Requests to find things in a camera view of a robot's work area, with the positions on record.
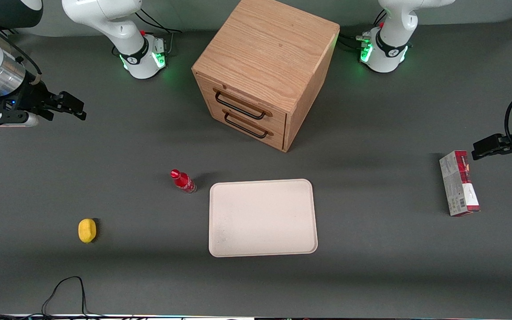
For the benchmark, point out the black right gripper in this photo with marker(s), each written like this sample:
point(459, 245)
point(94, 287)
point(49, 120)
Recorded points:
point(30, 95)

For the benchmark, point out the red coke bottle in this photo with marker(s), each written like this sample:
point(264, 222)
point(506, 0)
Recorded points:
point(182, 181)

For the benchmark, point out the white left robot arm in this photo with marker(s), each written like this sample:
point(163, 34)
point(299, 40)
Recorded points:
point(394, 26)

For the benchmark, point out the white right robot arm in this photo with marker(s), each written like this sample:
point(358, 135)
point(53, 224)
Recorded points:
point(105, 18)

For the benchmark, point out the beige rectangular tray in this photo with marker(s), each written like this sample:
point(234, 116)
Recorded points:
point(262, 218)

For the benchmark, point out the grey and red carton box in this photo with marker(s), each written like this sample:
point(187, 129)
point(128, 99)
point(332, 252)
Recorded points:
point(458, 184)

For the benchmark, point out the yellow lemon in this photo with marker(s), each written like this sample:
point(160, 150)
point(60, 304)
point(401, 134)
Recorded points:
point(87, 230)

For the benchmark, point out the wooden drawer front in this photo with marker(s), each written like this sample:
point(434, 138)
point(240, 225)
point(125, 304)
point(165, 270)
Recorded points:
point(205, 85)
point(278, 138)

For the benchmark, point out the wooden drawer cabinet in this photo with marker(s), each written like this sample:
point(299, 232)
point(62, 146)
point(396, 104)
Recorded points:
point(265, 49)

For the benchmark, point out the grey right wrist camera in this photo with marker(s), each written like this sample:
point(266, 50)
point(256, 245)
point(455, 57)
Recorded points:
point(2, 118)

